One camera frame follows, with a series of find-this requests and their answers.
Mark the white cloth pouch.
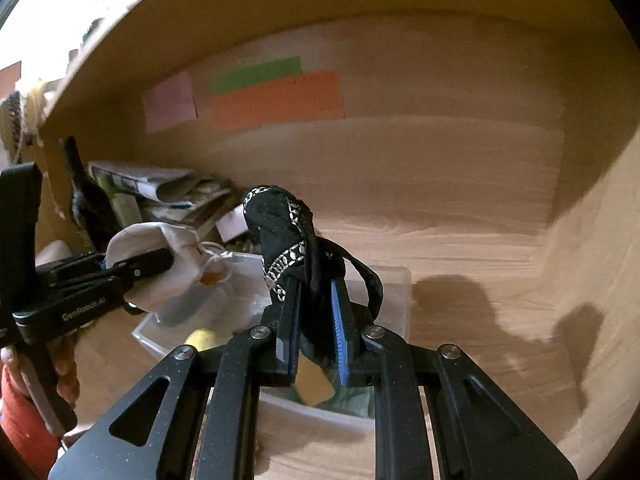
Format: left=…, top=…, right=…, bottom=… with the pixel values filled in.
left=104, top=221, right=234, bottom=313

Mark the person's left hand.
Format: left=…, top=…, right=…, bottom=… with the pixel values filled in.
left=1, top=333, right=80, bottom=406

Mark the clear plastic storage box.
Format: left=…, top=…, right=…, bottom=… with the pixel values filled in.
left=131, top=251, right=414, bottom=436

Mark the stack of magazines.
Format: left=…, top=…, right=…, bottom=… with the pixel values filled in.
left=88, top=162, right=234, bottom=240

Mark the dark wine bottle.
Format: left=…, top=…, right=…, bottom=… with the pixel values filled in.
left=60, top=136, right=120, bottom=252

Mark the small white cardboard box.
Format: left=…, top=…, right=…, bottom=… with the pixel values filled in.
left=215, top=205, right=248, bottom=243

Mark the red left sleeve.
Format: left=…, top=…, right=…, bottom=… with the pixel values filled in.
left=1, top=367, right=60, bottom=479

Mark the pink sticky note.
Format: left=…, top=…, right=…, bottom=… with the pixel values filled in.
left=142, top=70, right=198, bottom=133

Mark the green sticky note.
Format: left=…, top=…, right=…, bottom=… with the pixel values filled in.
left=210, top=56, right=303, bottom=94

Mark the orange sticky note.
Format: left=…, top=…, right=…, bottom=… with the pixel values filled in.
left=209, top=70, right=345, bottom=133

